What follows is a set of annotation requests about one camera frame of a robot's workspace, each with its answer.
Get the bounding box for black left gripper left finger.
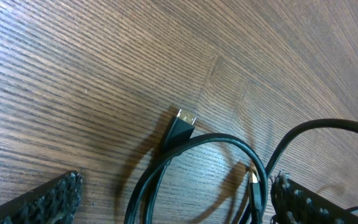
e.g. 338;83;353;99
0;170;83;224

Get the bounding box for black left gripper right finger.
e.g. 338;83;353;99
270;173;358;224

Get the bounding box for black cable with gold plug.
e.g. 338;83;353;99
123;108;269;224

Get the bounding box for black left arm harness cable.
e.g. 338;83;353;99
237;118;358;224

